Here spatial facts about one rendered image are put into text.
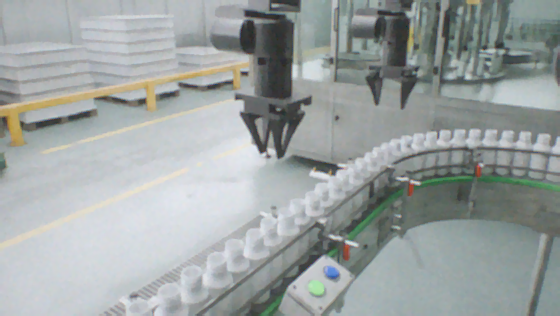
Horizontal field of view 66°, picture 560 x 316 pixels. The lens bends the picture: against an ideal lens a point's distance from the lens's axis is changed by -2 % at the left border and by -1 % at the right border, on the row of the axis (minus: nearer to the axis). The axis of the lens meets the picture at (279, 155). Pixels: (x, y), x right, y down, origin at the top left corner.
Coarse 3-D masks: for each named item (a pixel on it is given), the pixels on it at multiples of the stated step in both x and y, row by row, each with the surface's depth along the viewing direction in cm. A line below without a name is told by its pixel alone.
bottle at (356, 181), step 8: (352, 168) 128; (360, 168) 129; (352, 176) 129; (360, 176) 130; (352, 184) 128; (360, 184) 128; (352, 192) 129; (360, 192) 129; (352, 200) 130; (360, 200) 131; (352, 208) 131; (360, 216) 133
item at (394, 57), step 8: (384, 40) 97; (408, 40) 96; (384, 48) 97; (392, 48) 95; (400, 48) 95; (384, 56) 97; (392, 56) 96; (400, 56) 96; (368, 64) 100; (376, 64) 99; (384, 64) 98; (392, 64) 97; (400, 64) 97; (408, 64) 100; (408, 72) 95
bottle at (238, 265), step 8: (232, 240) 90; (232, 248) 87; (240, 248) 88; (232, 256) 88; (240, 256) 88; (232, 264) 88; (240, 264) 88; (248, 264) 90; (232, 272) 88; (240, 272) 88; (232, 280) 88; (248, 280) 91; (240, 288) 89; (248, 288) 91; (232, 296) 90; (240, 296) 90; (248, 296) 92; (232, 304) 90; (240, 304) 91; (232, 312) 91
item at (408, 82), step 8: (384, 72) 97; (392, 72) 96; (400, 72) 95; (408, 80) 95; (416, 80) 98; (400, 88) 97; (408, 88) 96; (400, 96) 98; (408, 96) 101; (400, 104) 100
